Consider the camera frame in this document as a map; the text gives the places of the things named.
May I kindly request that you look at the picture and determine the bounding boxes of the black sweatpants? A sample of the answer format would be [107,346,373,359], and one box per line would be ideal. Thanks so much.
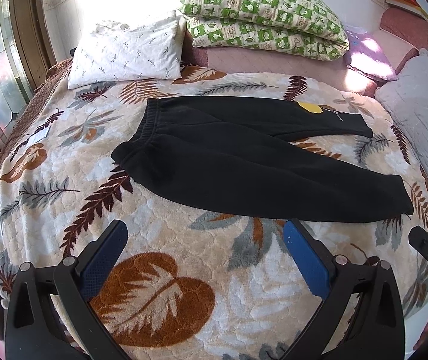
[111,96,413,224]

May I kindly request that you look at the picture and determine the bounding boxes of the leaf pattern fleece blanket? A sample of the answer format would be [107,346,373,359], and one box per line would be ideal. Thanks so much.
[0,60,428,359]

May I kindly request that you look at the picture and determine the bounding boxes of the purple floral pillow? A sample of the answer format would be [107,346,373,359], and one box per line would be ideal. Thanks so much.
[343,26,397,82]

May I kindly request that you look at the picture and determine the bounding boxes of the red and yellow books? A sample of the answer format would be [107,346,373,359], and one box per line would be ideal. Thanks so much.
[384,0,428,22]

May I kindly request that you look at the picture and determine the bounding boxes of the pink quilted mattress cover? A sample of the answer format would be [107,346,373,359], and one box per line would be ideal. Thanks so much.
[187,6,428,98]

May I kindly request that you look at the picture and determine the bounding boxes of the green checkered folded quilt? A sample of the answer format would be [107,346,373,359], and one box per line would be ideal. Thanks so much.
[180,0,350,61]

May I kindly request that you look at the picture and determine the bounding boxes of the white patterned pillow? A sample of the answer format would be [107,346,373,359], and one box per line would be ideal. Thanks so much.
[68,13,186,89]

